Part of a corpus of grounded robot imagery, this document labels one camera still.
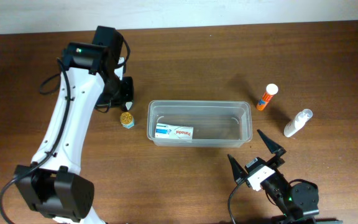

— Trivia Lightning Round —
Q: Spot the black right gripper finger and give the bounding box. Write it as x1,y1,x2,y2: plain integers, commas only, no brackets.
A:
257,129,286,156
227,154,248,184

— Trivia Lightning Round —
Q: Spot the gold lid balm jar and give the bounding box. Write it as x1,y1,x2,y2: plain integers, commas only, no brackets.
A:
120,112,135,129

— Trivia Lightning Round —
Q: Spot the white Panadol medicine box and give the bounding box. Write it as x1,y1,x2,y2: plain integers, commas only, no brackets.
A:
155,123,194,140

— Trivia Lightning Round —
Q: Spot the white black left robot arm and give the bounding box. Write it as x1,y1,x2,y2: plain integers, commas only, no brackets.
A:
7,26,134,223

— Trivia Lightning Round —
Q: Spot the clear plastic container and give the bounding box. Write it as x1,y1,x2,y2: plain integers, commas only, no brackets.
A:
147,100,252,147

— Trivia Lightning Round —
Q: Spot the dark brown syrup bottle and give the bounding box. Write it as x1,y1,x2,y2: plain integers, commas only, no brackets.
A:
122,101,133,112

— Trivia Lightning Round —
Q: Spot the white spray bottle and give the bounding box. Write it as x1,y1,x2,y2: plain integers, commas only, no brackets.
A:
283,109,313,138

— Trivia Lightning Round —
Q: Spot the orange tube white cap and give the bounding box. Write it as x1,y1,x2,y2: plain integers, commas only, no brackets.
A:
256,83,278,111

